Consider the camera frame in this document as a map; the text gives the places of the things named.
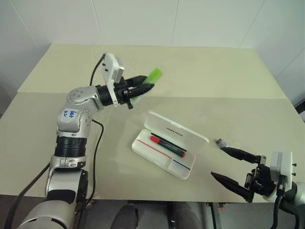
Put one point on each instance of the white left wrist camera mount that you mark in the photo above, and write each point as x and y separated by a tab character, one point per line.
110	71

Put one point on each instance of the red and black marker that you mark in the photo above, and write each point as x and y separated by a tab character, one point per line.
166	144

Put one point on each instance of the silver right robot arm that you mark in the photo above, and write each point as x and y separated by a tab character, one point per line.
297	194

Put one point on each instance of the dark rounded wide shape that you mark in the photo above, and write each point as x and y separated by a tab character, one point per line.
186	215

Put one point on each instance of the dark metal frame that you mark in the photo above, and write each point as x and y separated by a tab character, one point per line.
300	107

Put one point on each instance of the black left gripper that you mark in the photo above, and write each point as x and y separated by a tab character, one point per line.
121	91

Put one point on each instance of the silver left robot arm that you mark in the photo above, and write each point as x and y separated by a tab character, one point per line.
71	119

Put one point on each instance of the black clamp with red spot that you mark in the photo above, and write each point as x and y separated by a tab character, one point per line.
220	206

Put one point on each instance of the dark rounded narrow shape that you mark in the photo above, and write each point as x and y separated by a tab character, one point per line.
126	217

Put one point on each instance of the white plastic pencil case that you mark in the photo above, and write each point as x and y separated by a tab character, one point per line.
171	128

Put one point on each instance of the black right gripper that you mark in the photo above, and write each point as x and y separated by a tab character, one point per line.
262	179

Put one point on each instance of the green highlighter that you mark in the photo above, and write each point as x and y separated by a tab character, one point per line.
155	75

